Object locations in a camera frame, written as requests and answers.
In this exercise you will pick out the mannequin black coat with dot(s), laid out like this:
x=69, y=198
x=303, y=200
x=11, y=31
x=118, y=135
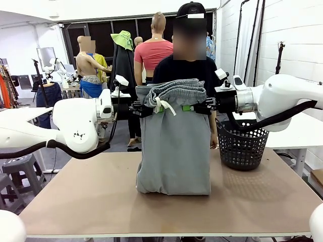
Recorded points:
x=123, y=68

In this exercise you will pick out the grey wall monitor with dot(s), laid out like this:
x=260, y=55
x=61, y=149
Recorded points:
x=45, y=56

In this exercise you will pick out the white side table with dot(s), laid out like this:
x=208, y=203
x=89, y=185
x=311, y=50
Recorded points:
x=300, y=141

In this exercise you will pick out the bare mannequin blue cloth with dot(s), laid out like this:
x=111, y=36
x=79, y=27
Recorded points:
x=87, y=68

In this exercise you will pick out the clothes rack orange garments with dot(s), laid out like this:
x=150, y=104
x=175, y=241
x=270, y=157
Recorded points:
x=6, y=85

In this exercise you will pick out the person left hand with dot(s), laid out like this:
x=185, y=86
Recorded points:
x=214, y=141

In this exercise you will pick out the small white background robot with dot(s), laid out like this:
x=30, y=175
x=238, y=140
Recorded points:
x=59, y=68

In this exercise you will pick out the grey training pants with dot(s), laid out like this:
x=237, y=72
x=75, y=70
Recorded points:
x=174, y=151

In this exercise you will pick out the small bare mannequin head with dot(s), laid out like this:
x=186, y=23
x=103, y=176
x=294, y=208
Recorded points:
x=138, y=41

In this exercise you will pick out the blue jeans display form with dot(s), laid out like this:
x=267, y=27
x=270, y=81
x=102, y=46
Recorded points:
x=50, y=93

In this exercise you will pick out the mannequin blue floral shirt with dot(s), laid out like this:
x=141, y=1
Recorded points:
x=210, y=49

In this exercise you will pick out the black camera tripod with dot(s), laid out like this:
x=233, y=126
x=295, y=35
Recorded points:
x=39, y=75

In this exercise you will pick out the person left forearm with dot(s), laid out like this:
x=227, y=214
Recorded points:
x=214, y=123

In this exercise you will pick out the light green sun hat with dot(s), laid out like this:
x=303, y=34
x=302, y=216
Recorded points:
x=123, y=39

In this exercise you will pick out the mannequin yellow shirt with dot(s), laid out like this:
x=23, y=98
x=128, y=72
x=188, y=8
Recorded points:
x=102, y=68

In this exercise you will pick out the black baseball cap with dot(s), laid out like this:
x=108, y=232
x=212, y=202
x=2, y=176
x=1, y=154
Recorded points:
x=190, y=10

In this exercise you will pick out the black light stand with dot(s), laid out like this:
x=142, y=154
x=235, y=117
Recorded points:
x=252, y=37

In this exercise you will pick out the black perforated plastic basket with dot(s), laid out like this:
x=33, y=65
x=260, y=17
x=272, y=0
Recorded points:
x=242, y=151

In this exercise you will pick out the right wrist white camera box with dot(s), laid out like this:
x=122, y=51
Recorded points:
x=221, y=73

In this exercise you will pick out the grey plastic stool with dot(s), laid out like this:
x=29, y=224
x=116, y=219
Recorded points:
x=7, y=194
x=22, y=171

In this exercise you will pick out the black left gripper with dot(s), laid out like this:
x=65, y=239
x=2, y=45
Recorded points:
x=122, y=111

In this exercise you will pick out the mannequin pink crop top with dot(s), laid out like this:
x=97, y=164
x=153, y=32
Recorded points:
x=151, y=53

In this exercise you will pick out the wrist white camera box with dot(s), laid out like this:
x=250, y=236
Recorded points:
x=122, y=80
x=221, y=73

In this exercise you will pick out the small black tripod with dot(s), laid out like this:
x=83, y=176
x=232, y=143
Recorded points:
x=280, y=51

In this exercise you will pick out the white work table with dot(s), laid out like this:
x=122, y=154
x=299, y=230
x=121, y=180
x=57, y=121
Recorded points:
x=25, y=113

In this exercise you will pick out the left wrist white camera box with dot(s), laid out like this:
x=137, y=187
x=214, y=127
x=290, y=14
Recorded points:
x=122, y=80

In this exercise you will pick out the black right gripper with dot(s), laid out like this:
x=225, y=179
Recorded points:
x=225, y=100

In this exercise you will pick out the person body black clothes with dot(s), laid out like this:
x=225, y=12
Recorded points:
x=184, y=70

